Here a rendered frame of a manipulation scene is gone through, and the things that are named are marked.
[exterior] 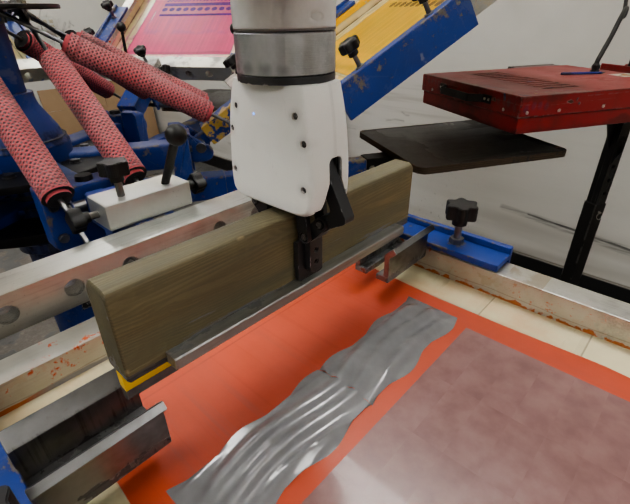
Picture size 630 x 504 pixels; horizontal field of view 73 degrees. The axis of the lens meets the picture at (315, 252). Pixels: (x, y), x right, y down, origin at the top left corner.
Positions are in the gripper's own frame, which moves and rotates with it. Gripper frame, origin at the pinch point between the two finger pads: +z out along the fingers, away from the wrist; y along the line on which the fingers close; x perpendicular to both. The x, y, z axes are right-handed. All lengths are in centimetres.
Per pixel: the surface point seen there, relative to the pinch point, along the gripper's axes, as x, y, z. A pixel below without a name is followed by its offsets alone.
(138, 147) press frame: 20, -72, 7
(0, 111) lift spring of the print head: -7, -58, -6
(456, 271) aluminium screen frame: 25.8, 5.4, 12.2
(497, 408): 8.1, 18.8, 13.9
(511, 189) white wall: 201, -44, 63
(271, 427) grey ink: -8.2, 4.7, 13.3
